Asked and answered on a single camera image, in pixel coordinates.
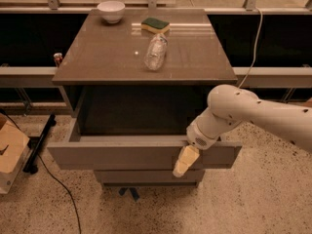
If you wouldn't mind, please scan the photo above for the grey drawer cabinet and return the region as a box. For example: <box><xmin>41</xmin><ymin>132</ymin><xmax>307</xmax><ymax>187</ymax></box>
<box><xmin>53</xmin><ymin>9</ymin><xmax>240</xmax><ymax>187</ymax></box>

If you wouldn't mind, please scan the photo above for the black metal stand leg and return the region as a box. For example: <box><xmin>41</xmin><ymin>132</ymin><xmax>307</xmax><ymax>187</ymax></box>
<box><xmin>23</xmin><ymin>114</ymin><xmax>56</xmax><ymax>175</ymax></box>

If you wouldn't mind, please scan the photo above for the grey bottom drawer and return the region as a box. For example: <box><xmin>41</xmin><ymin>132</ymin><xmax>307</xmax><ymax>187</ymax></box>
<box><xmin>94</xmin><ymin>170</ymin><xmax>205</xmax><ymax>184</ymax></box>

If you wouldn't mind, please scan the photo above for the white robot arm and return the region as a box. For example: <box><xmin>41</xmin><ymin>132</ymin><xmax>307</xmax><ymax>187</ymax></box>
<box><xmin>173</xmin><ymin>85</ymin><xmax>312</xmax><ymax>177</ymax></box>

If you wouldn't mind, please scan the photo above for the grey drawer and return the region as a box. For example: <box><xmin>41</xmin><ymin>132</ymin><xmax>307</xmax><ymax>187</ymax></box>
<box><xmin>47</xmin><ymin>86</ymin><xmax>243</xmax><ymax>172</ymax></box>
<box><xmin>94</xmin><ymin>170</ymin><xmax>205</xmax><ymax>184</ymax></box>

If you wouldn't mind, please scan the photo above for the white ceramic bowl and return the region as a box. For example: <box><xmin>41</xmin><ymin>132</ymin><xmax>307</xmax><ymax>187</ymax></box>
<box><xmin>97</xmin><ymin>1</ymin><xmax>126</xmax><ymax>23</ymax></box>

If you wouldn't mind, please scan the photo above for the cardboard box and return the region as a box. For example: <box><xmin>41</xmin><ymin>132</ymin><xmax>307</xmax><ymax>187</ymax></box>
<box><xmin>0</xmin><ymin>114</ymin><xmax>29</xmax><ymax>194</ymax></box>

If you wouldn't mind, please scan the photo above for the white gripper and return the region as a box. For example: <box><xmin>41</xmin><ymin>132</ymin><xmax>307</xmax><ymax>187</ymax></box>
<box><xmin>173</xmin><ymin>119</ymin><xmax>220</xmax><ymax>177</ymax></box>

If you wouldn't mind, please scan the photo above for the white cable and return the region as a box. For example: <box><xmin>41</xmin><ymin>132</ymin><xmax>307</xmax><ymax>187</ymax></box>
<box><xmin>237</xmin><ymin>7</ymin><xmax>263</xmax><ymax>90</ymax></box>

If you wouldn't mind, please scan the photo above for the red soda can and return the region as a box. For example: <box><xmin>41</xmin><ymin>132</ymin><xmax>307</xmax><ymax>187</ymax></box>
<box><xmin>54</xmin><ymin>53</ymin><xmax>62</xmax><ymax>67</ymax></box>

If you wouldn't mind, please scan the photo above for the green yellow sponge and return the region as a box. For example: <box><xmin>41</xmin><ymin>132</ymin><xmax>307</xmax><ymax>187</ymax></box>
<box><xmin>140</xmin><ymin>18</ymin><xmax>170</xmax><ymax>34</ymax></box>

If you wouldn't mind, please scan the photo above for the clear plastic water bottle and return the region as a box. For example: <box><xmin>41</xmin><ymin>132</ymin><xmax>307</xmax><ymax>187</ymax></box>
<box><xmin>144</xmin><ymin>33</ymin><xmax>168</xmax><ymax>71</ymax></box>

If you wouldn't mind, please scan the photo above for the grey top drawer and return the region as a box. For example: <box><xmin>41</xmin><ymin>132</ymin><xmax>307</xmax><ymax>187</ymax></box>
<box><xmin>47</xmin><ymin>86</ymin><xmax>243</xmax><ymax>172</ymax></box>

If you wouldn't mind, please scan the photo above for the black floor cable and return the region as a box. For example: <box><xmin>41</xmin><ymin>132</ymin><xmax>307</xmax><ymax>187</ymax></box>
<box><xmin>0</xmin><ymin>108</ymin><xmax>82</xmax><ymax>234</ymax></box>

